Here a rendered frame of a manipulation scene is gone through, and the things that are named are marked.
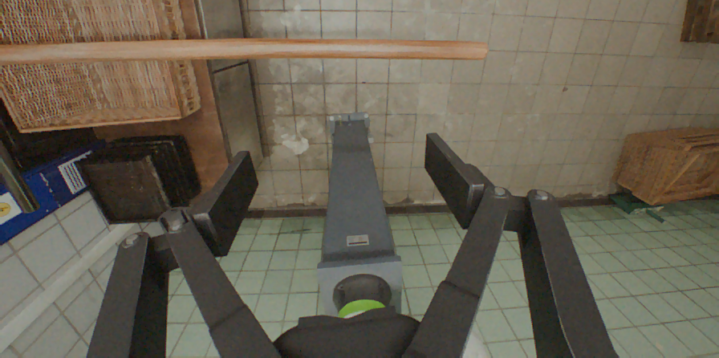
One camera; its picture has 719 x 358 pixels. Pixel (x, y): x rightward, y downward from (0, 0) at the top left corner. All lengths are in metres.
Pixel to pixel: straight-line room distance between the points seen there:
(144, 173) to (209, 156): 0.26
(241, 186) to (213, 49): 0.33
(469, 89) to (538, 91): 0.49
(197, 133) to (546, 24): 2.00
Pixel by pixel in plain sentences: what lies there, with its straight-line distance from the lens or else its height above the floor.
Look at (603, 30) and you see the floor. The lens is 2.31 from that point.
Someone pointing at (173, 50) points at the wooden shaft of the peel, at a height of 1.21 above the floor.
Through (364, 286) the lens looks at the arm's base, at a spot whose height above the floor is 1.23.
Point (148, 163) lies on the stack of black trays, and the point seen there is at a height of 0.82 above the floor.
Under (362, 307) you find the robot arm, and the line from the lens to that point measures 0.65.
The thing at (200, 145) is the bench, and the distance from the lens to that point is 1.31.
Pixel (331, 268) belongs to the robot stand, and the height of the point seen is 1.20.
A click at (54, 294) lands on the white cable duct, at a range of 1.48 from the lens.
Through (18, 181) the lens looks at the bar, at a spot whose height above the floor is 1.16.
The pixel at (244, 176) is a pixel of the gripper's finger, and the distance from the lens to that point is 0.19.
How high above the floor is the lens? 1.64
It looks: 65 degrees down
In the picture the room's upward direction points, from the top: 172 degrees clockwise
